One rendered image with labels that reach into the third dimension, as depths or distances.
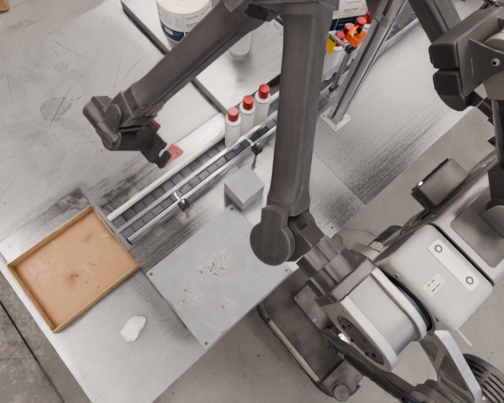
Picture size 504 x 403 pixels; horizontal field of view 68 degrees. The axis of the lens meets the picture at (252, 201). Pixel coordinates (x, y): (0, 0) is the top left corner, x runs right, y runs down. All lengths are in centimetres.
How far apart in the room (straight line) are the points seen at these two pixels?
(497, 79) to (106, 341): 114
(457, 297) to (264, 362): 154
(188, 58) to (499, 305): 222
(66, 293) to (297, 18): 105
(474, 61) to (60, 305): 120
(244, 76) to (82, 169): 67
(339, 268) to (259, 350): 150
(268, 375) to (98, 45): 168
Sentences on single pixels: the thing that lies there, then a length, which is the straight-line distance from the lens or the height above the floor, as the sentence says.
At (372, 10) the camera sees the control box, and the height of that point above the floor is 131.
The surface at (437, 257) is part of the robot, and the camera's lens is 62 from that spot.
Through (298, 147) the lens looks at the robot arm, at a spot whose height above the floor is 155.
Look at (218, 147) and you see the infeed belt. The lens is 132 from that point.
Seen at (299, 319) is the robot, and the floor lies 24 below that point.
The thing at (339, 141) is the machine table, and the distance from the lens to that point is 145.
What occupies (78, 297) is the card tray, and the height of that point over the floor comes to 83.
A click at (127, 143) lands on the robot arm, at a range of 86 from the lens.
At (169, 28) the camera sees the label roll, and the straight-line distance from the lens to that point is 156.
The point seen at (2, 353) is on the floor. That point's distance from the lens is 233.
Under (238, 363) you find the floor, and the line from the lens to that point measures 206.
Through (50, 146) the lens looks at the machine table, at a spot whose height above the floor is 83.
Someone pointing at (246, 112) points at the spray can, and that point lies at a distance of 120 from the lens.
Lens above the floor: 205
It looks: 70 degrees down
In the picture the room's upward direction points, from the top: 11 degrees clockwise
